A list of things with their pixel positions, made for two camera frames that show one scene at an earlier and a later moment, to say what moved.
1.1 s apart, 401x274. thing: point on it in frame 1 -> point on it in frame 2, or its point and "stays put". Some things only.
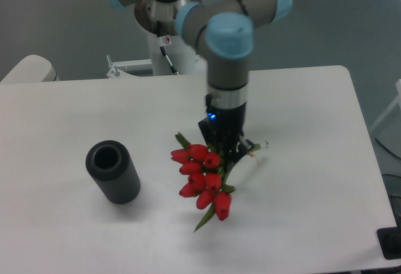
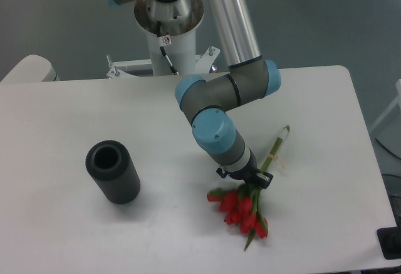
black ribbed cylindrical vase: [110, 165] stays put
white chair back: [33, 68] stays put
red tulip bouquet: [206, 179] -> [240, 205]
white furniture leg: [396, 100] stays put
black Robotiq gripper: [222, 129] -> [250, 175]
